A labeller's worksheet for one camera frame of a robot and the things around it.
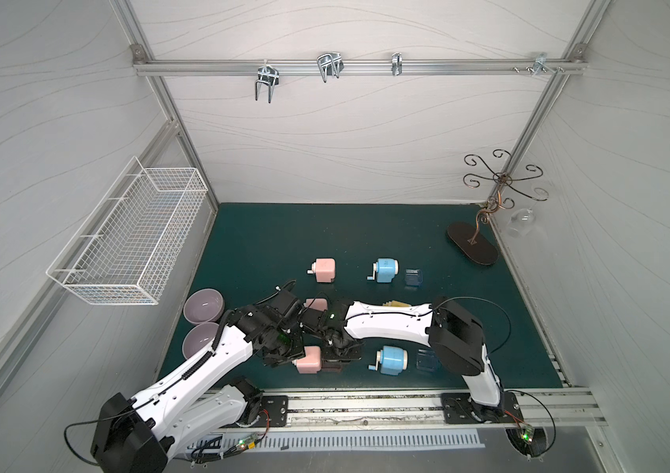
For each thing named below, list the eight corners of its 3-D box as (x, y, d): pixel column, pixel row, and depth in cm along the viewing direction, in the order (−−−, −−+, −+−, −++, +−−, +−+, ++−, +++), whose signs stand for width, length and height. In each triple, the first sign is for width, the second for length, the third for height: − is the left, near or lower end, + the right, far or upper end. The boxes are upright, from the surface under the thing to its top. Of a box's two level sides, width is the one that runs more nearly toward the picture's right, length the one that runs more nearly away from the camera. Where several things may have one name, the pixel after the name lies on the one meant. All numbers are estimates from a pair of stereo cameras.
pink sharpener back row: (311, 280, 101) (309, 267, 95) (318, 267, 104) (317, 253, 98) (330, 287, 99) (329, 274, 93) (337, 273, 103) (337, 260, 96)
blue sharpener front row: (368, 374, 81) (370, 366, 75) (367, 354, 84) (369, 345, 78) (403, 374, 81) (409, 366, 75) (401, 354, 84) (406, 345, 78)
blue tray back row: (406, 289, 100) (410, 280, 95) (401, 276, 103) (404, 267, 99) (422, 286, 101) (426, 277, 96) (416, 273, 104) (420, 264, 99)
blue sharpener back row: (367, 282, 99) (369, 270, 94) (366, 270, 102) (368, 258, 97) (396, 282, 99) (399, 271, 94) (394, 270, 102) (397, 258, 97)
